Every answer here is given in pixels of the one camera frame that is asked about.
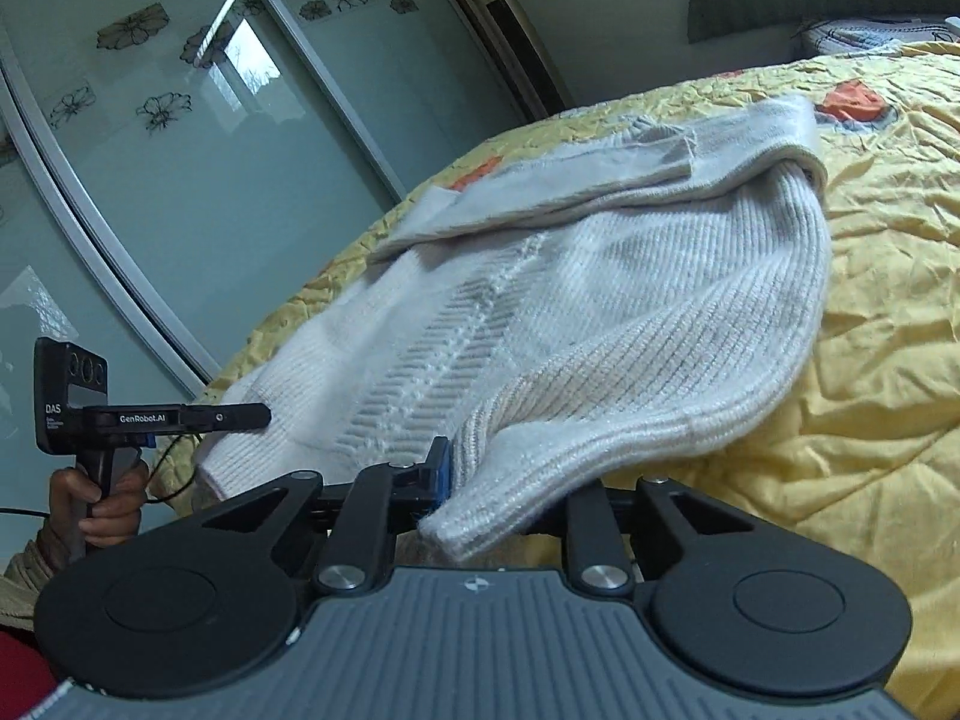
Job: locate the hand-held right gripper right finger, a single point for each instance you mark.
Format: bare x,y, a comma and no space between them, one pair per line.
592,536

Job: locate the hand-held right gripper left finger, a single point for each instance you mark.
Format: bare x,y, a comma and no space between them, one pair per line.
442,469

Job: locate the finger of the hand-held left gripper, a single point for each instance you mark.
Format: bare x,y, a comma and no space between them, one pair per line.
232,417

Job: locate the white knit sweater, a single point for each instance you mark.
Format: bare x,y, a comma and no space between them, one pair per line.
600,300

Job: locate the person's left forearm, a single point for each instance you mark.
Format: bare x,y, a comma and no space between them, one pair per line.
26,570

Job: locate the person's left hand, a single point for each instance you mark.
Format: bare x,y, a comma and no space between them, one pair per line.
112,506

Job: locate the glass sliding wardrobe door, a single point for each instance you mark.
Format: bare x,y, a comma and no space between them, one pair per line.
360,67
210,187
60,300

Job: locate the person's red clothing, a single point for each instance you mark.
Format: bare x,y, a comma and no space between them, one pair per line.
22,679

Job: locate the yellow printed quilt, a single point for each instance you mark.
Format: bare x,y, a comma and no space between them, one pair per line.
862,390

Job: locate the tower air conditioner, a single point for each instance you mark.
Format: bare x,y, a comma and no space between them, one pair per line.
517,37

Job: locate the patterned pillow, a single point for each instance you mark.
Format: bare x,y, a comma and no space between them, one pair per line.
862,36

